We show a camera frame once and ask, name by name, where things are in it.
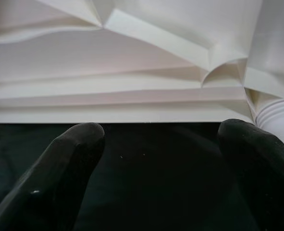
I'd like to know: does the white tapered plastic table leg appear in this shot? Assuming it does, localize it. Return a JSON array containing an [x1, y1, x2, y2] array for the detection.
[[254, 98, 284, 155]]

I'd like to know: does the white plastic children table top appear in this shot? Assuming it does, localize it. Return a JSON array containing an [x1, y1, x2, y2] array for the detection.
[[0, 0, 284, 125]]

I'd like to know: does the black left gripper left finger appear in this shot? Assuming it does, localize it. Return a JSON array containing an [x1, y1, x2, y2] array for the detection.
[[0, 122, 106, 231]]

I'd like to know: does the black table cloth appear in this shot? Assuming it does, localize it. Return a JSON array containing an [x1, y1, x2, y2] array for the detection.
[[0, 122, 284, 231]]

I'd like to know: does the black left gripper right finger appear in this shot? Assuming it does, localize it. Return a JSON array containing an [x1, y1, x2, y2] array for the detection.
[[217, 118, 284, 231]]

